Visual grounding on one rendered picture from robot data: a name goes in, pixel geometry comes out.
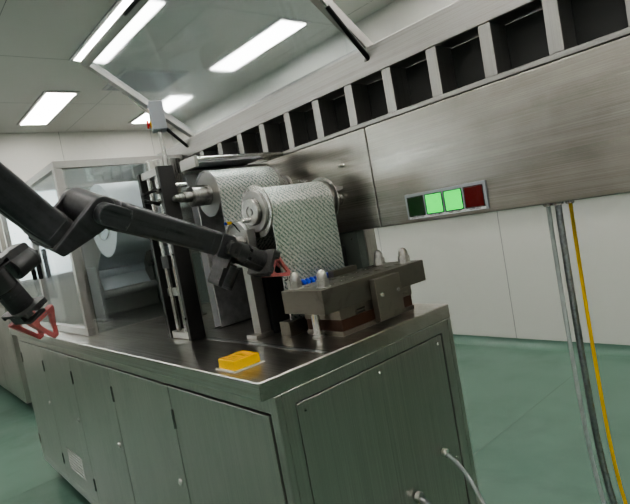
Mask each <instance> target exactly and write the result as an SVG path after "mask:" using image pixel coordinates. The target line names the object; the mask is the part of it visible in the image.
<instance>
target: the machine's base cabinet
mask: <svg viewBox="0 0 630 504"><path fill-rule="evenodd" d="M17 337H18V342H19V346H20V351H21V357H22V362H23V364H24V369H25V373H26V378H27V382H28V387H29V391H30V396H31V401H32V405H33V410H34V414H35V419H36V423H37V428H38V432H39V433H38V435H39V439H40V443H41V446H42V450H43V455H44V459H45V460H46V461H47V462H48V463H49V464H50V465H51V466H52V467H53V468H54V469H55V470H56V471H57V472H59V473H60V474H61V475H62V476H63V477H64V478H65V479H66V480H67V481H68V482H69V483H70V484H71V485H72V486H73V487H74V488H75V489H76V490H77V491H78V492H79V493H80V494H81V495H83V496H84V497H85V498H86V499H87V500H88V501H89V502H90V503H91V504H419V503H416V502H415V500H414V496H415V493H416V492H417V491H421V492H424V494H425V498H426V499H427V500H428V501H429V502H430V503H432V504H481V503H480V501H479V499H478V497H477V495H476V493H475V492H474V490H473V488H472V486H471V484H470V483H469V481H468V480H467V478H466V477H465V475H464V474H463V472H462V471H461V470H460V469H459V468H458V466H457V465H456V464H455V463H454V462H453V461H452V460H450V459H449V458H446V457H443V456H442V455H441V450H442V449H443V448H447V449H449V450H450V454H451V455H452V456H453V457H454V458H456V459H457V460H458V461H459V462H460V464H461V465H462V466H463V467H464V468H465V469H466V471H467V472H468V474H469V475H470V477H471V478H472V480H473V481H474V483H475V485H476V487H477V488H478V484H477V478H476V472H475V466H474V459H473V453H472V447H471V441H470V435H469V429H468V423H467V417H466V411H465V405H464V399H463V393H462V387H461V381H460V374H459V368H458V362H457V356H456V350H455V344H454V338H453V332H452V326H451V320H450V318H447V319H444V320H442V321H440V322H438V323H436V324H433V325H431V326H429V327H427V328H425V329H422V330H420V331H418V332H416V333H414V334H411V335H409V336H407V337H405V338H403V339H400V340H398V341H396V342H394V343H392V344H389V345H387V346H385V347H383V348H381V349H378V350H376V351H374V352H372V353H369V354H367V355H365V356H363V357H361V358H358V359H356V360H354V361H352V362H350V363H347V364H345V365H343V366H341V367H339V368H336V369H334V370H332V371H330V372H328V373H325V374H323V375H321V376H319V377H317V378H314V379H312V380H310V381H308V382H306V383H303V384H301V385H299V386H297V387H295V388H292V389H290V390H288V391H286V392H284V393H281V394H279V395H277V396H275V397H272V398H270V399H268V400H266V401H264V402H260V401H256V400H253V399H249V398H245V397H241V396H238V395H234V394H230V393H227V392H223V391H219V390H215V389H212V388H208V387H204V386H201V385H197V384H193V383H190V382H186V381H182V380H178V379H175V378H171V377H167V376H164V375H160V374H156V373H153V372H149V371H145V370H141V369H138V368H134V367H130V366H127V365H123V364H119V363H116V362H112V361H108V360H104V359H101V358H97V357H93V356H90V355H86V354H82V353H78V352H75V351H71V350H67V349H64V348H60V347H56V346H53V345H49V344H45V343H41V342H38V341H34V340H30V339H27V338H23V337H19V336H17Z"/></svg>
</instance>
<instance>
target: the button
mask: <svg viewBox="0 0 630 504"><path fill-rule="evenodd" d="M218 362H219V367H220V368H222V369H227V370H232V371H237V370H239V369H242V368H245V367H247V366H250V365H252V364H255V363H257V362H260V356H259V353H258V352H251V351H244V350H242V351H239V352H236V353H233V354H231V355H228V356H225V357H222V358H219V359H218Z"/></svg>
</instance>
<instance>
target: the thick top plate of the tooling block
mask: <svg viewBox="0 0 630 504"><path fill-rule="evenodd" d="M398 263H399V262H398V261H396V262H386V264H383V265H378V266H374V265H371V266H368V267H364V268H361V269H357V271H354V272H351V273H348V274H344V275H341V276H337V277H331V278H329V283H330V285H331V286H330V287H327V288H322V289H316V287H317V284H316V281H315V282H312V283H309V284H305V285H302V286H303V287H304V288H301V289H297V290H290V289H288V290H284V291H281V294H282V299H283V305H284V310H285V314H307V315H328V314H330V313H333V312H336V311H339V310H342V309H345V308H347V307H350V306H353V305H356V304H359V303H362V302H364V301H367V300H370V299H372V297H371V291H370V285H369V280H371V279H374V278H377V277H381V276H384V275H387V274H390V273H393V272H399V277H400V283H401V288H404V287H407V286H410V285H413V284H416V283H418V282H421V281H424V280H426V278H425V272H424V266H423V260H411V262H410V263H405V264H398Z"/></svg>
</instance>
